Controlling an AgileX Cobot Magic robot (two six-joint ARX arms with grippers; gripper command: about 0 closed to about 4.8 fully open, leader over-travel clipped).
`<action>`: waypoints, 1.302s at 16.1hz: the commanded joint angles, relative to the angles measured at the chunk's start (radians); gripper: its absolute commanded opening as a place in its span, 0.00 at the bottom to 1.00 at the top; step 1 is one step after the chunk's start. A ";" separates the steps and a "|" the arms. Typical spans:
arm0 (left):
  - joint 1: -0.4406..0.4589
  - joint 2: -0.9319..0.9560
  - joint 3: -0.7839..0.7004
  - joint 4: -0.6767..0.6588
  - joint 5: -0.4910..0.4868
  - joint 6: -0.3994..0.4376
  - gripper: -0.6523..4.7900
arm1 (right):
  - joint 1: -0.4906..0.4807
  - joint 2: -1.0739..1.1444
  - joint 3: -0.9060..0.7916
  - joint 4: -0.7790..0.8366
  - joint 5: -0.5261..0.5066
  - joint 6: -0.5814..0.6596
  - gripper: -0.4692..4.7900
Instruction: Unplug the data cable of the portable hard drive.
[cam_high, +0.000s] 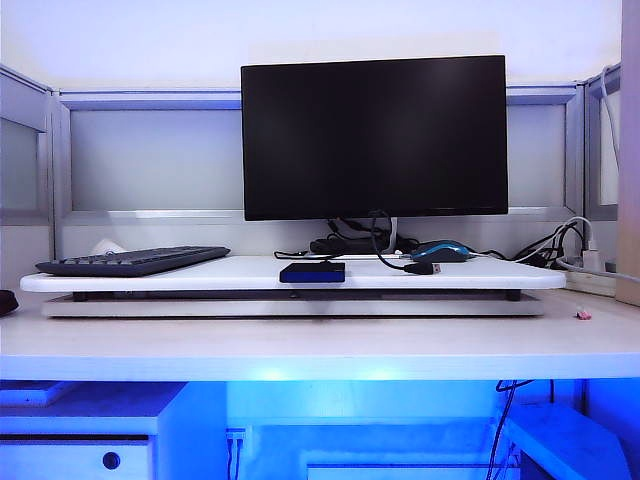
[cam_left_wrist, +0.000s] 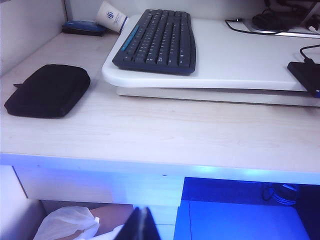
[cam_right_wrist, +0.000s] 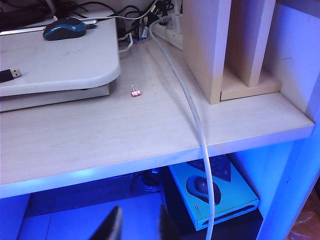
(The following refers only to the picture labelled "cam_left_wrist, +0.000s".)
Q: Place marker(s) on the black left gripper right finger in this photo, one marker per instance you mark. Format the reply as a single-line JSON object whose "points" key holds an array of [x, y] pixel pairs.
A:
{"points": [[150, 230]]}

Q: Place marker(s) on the white paper cup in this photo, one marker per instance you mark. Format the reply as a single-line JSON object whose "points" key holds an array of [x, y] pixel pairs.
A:
{"points": [[110, 16]]}

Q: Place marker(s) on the black portable hard drive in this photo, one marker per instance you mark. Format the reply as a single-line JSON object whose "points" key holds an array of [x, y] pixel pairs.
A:
{"points": [[307, 75]]}

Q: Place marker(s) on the white drawer cabinet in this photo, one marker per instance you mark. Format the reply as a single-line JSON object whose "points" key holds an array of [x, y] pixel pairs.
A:
{"points": [[100, 185]]}

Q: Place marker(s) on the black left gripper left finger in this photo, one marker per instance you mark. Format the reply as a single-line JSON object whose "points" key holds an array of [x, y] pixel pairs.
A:
{"points": [[131, 232]]}

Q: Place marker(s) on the black zip pouch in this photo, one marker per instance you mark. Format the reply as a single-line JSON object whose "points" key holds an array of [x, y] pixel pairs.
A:
{"points": [[47, 92]]}

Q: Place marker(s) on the dark blue flat box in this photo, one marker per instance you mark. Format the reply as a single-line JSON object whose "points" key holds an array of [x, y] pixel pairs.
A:
{"points": [[82, 27]]}

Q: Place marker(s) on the silver monitor stand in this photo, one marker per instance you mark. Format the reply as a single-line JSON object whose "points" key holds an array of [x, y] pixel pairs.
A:
{"points": [[246, 25]]}

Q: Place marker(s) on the black computer keyboard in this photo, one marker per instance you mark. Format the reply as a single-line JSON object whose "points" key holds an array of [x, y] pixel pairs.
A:
{"points": [[160, 42]]}

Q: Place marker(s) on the brown cardboard box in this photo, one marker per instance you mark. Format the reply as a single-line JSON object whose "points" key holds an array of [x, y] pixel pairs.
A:
{"points": [[112, 217]]}

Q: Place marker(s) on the white desk riser platform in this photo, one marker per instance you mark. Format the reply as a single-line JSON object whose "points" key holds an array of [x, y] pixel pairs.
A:
{"points": [[237, 62]]}

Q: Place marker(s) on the white plastic bag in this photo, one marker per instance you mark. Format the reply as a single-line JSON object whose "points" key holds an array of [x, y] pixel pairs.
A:
{"points": [[62, 222]]}

